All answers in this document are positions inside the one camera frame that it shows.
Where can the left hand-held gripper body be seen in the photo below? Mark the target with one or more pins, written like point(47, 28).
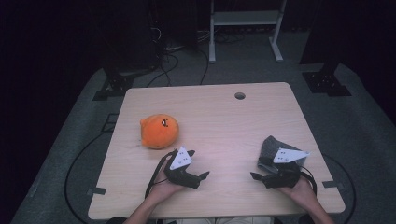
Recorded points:
point(180, 160)

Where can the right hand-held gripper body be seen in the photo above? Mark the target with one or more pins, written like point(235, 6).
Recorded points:
point(286, 155)

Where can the grey fluffy cloth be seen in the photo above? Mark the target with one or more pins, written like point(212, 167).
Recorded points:
point(269, 147)

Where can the orange plush toy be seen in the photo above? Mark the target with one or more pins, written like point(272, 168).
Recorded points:
point(157, 133)

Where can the person's left hand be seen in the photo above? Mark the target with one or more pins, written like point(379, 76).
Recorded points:
point(165, 189)

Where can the person's right hand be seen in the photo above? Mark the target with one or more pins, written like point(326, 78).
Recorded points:
point(303, 194)

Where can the black tape strip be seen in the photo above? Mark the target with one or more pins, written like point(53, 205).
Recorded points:
point(333, 184)
point(97, 191)

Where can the black metal stand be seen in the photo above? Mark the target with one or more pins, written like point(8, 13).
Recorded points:
point(325, 82)
point(115, 85)

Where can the black tape square outline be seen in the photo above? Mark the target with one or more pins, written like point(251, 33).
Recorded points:
point(103, 126)

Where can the white metal stand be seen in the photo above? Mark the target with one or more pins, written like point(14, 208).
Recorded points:
point(246, 18)

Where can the grey tape strip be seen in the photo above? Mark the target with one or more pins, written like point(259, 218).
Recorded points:
point(32, 191)

